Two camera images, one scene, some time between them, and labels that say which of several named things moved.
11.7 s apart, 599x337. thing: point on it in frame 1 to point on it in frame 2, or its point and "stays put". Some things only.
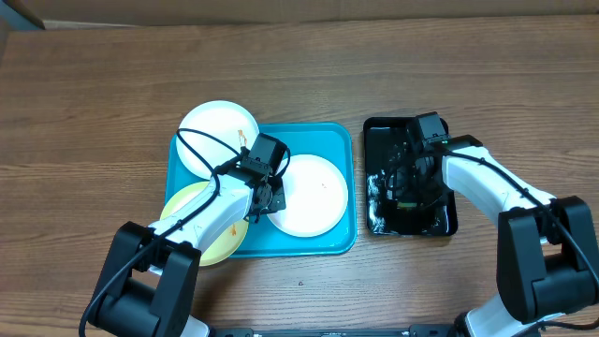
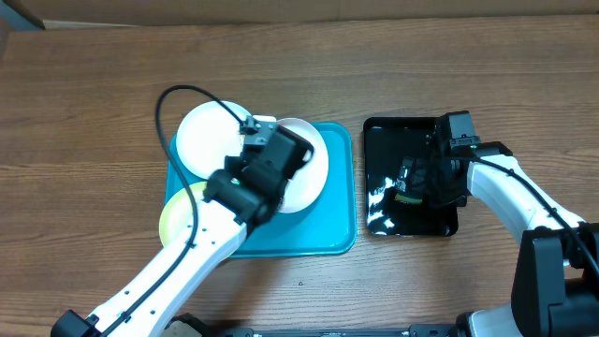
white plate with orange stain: (222, 120) stays put
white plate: (316, 197) to (310, 180)
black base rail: (413, 330) stays put
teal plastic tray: (334, 141) stays put
